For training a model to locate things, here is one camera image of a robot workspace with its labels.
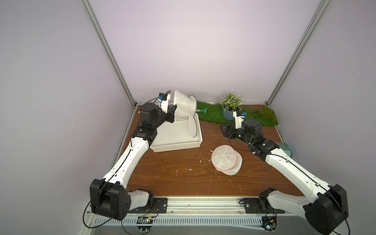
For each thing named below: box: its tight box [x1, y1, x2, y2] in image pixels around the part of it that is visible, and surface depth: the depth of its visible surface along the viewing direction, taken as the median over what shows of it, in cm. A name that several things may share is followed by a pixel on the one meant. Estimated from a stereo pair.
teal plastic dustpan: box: [275, 141, 294, 159], surface depth 94 cm
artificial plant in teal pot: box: [218, 89, 245, 120], surface depth 101 cm
